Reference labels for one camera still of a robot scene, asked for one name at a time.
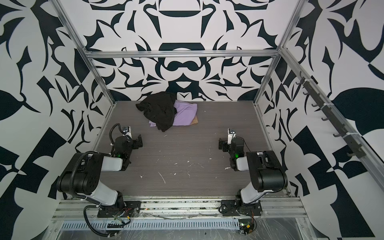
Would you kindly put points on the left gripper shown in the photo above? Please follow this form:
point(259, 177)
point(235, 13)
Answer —
point(139, 142)

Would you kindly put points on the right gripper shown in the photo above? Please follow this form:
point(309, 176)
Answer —
point(222, 145)

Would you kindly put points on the lilac cloth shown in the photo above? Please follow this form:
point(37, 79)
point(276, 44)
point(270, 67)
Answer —
point(185, 115)

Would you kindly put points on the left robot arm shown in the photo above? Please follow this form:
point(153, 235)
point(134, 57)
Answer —
point(81, 177)

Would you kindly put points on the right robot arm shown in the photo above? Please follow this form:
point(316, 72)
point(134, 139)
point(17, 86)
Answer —
point(266, 172)

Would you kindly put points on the tan cloth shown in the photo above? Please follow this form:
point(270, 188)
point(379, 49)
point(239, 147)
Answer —
point(195, 120)

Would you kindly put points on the black cloth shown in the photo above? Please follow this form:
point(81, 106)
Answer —
point(159, 109)

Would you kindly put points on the small green circuit board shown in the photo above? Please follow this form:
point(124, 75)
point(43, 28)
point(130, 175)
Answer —
point(247, 228)

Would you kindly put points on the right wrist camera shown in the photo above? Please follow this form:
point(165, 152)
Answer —
point(231, 135)

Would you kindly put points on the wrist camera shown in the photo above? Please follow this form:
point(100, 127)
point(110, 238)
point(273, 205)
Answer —
point(127, 132)
point(231, 135)

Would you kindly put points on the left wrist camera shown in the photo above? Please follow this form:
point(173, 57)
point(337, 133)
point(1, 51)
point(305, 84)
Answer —
point(127, 132)

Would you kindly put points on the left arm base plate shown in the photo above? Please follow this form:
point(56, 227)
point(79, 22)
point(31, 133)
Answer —
point(128, 209)

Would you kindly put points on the white slotted cable duct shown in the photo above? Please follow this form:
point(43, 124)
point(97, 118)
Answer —
point(186, 224)

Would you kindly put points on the aluminium frame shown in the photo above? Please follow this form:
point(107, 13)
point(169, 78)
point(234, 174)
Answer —
point(371, 161)

